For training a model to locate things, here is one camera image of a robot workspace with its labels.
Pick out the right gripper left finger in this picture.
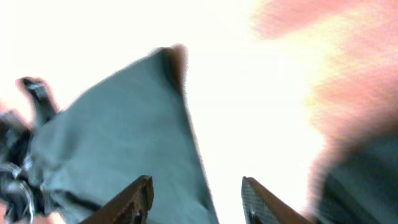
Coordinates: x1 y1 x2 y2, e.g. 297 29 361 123
80 175 154 224

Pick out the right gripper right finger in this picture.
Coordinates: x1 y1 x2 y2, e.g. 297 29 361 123
241 177 311 224

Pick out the black t-shirt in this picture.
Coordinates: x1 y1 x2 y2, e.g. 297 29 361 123
28 48 217 224

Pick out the black clothes pile right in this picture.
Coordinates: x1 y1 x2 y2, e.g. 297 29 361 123
313 128 397 224

